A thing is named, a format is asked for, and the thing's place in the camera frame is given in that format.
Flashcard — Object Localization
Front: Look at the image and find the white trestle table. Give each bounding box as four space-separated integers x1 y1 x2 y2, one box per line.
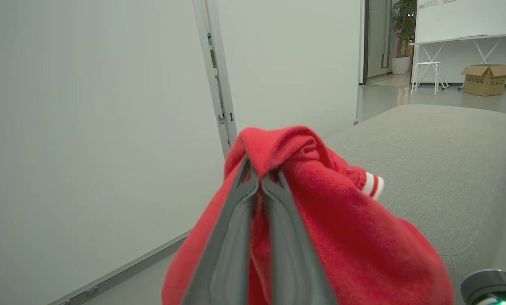
409 33 506 94

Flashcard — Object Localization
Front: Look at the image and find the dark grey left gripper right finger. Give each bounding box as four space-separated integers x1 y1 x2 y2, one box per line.
261 169 337 305

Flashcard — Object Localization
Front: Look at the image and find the potted green plant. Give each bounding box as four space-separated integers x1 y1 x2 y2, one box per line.
391 0 417 75

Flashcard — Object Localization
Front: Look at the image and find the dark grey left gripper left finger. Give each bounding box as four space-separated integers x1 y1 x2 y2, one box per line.
181 155 260 305

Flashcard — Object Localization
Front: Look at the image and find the white metal stool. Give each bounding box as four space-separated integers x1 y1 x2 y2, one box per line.
410 61 449 96

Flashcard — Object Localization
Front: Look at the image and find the white partition panel with frame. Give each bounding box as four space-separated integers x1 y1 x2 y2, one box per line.
0 0 232 305
205 0 362 147

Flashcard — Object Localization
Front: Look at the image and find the dark framed glass door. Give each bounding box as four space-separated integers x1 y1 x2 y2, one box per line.
362 0 393 85

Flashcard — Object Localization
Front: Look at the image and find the red garment with striped cuff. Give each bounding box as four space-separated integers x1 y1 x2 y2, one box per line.
161 126 455 305

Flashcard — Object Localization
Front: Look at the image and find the grey fabric sofa seat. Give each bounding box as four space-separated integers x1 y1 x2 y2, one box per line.
323 104 506 305

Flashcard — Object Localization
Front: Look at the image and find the brown cardboard box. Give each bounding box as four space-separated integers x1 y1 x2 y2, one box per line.
461 64 506 97

